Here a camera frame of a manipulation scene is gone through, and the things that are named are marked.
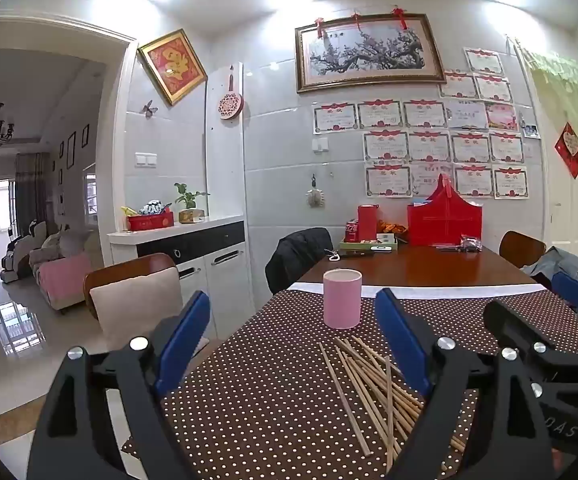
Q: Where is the wooden dining chair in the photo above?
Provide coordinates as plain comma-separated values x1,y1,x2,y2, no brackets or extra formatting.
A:
499,231,547,268
83,252,185,351

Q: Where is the pink cup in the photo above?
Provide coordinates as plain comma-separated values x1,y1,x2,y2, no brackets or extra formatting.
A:
322,268,363,331

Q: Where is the red gift bag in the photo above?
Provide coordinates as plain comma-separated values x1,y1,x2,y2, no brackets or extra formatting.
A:
407,172,483,247

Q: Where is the small potted plant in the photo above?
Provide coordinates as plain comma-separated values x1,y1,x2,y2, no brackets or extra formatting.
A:
174,183,210,224

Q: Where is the green door curtain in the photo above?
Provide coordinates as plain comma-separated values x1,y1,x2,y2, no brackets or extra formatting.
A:
519,40,578,261

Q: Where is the group of wooden chopsticks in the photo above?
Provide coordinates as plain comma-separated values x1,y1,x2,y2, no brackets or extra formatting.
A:
318,336,467,473

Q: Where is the red diamond door decoration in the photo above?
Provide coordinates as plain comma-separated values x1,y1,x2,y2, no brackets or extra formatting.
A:
554,122,578,179

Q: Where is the dark window curtain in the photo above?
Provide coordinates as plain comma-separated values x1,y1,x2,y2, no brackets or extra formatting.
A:
15,152,50,241

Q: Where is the red tin box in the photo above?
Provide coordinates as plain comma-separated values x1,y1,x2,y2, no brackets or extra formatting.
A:
126,210,175,232

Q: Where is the grey massage chair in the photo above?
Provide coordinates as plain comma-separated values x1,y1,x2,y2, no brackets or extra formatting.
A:
0,220,47,283

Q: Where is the round red wall ornament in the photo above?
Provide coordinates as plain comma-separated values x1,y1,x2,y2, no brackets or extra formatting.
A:
217,65,244,121

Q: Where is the white table cloth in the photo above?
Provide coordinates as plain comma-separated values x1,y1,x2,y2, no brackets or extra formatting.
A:
286,281,555,298

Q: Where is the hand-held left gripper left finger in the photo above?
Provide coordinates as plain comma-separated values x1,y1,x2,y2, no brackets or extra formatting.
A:
26,290,211,480

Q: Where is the pink blanket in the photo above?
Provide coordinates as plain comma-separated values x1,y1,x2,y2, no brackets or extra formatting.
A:
37,252,92,306

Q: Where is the group of wall certificates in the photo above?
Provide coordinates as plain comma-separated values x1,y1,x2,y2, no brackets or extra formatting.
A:
313,47,529,200

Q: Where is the tall red box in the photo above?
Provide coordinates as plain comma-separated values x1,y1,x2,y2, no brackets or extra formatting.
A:
357,205,379,243

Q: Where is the beige chair cushion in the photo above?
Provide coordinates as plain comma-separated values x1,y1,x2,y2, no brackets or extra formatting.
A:
90,266,185,351

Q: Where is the hanging white ornament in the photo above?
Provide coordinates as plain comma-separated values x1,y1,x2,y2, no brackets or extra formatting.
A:
306,174,326,208

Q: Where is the green tray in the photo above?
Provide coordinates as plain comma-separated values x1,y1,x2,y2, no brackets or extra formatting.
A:
339,237,398,252

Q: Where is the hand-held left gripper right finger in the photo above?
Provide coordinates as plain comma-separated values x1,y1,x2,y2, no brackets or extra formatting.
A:
374,287,552,480

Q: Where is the framed plum blossom painting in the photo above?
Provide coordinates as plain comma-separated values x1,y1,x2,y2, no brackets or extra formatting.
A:
295,12,446,93

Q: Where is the red gold diamond framed picture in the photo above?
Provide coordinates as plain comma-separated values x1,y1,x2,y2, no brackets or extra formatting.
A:
138,29,207,106

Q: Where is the white black sideboard cabinet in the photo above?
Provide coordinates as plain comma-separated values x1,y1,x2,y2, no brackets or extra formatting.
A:
107,215,247,341

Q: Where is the brown polka dot tablecloth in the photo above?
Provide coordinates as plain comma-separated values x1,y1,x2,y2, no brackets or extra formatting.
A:
121,287,578,480

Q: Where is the black jacket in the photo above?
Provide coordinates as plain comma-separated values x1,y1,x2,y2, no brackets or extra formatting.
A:
265,227,334,295

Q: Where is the beige sofa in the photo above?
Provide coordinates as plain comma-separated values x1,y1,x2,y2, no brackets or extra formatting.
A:
29,230,94,311

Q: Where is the grey blue jacket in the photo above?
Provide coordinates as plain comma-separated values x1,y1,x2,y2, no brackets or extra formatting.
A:
522,247,578,301

